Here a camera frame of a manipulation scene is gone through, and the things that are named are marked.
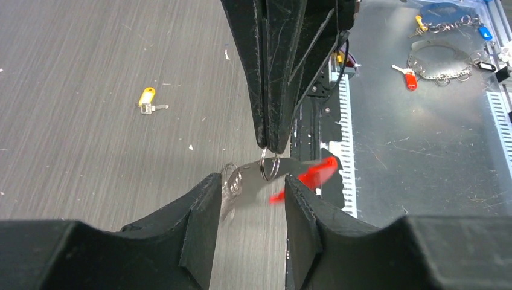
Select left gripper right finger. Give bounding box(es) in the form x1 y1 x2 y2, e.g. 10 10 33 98
285 176 511 289

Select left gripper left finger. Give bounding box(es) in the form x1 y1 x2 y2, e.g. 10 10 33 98
1 173 221 289

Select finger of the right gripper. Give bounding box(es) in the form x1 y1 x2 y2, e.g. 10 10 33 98
221 0 267 147
264 1 357 154

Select red handled metal keyring holder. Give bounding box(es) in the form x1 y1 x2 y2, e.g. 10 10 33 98
220 156 339 222

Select grey metal keyring holder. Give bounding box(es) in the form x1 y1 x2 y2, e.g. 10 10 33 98
407 39 474 86

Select red tagged key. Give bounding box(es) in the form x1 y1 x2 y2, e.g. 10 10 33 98
391 65 418 91

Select yellow tagged key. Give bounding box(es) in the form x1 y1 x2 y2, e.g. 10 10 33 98
137 87 169 115

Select black tagged key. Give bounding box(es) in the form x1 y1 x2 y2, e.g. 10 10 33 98
473 58 496 73

